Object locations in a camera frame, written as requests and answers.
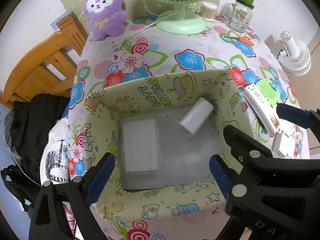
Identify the white charger plug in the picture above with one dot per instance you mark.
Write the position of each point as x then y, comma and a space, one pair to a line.
281, 143

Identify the white power bank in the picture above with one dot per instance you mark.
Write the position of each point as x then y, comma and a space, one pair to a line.
196, 118

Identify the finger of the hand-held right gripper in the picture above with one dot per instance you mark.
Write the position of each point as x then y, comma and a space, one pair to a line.
240, 140
292, 116

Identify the floral tablecloth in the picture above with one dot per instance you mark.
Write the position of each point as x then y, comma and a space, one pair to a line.
162, 55

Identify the white printed cloth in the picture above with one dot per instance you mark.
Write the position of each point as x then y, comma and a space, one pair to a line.
56, 155

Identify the white flat box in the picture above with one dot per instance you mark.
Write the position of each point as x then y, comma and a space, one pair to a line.
141, 147

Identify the black clothing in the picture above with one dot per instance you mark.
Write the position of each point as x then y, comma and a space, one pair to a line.
32, 130

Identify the pink cloth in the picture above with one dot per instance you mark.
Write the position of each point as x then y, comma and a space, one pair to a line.
68, 215

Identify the blue patterned card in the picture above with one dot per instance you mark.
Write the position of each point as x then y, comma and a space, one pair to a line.
58, 21

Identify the green desk fan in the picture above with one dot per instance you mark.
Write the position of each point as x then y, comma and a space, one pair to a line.
180, 20

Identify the cartoon print storage box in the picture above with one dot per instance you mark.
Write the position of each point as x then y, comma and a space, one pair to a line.
175, 200

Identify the black backpack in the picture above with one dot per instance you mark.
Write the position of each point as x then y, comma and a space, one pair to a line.
15, 187

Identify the cotton swab jar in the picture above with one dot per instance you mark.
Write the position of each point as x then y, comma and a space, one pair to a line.
209, 11

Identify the green white perforated device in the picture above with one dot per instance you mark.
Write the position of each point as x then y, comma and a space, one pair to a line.
261, 97

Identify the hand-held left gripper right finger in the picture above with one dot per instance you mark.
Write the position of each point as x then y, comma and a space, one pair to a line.
221, 177

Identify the white standing fan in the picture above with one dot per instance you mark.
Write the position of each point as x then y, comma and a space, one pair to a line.
295, 52

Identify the purple plush toy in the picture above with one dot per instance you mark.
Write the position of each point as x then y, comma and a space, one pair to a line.
105, 12

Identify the wooden chair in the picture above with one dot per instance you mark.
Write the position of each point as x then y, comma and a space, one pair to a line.
42, 62

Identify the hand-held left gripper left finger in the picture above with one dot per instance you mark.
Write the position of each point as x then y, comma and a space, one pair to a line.
100, 180

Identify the glass jar mug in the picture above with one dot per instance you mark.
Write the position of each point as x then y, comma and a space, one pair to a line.
238, 15

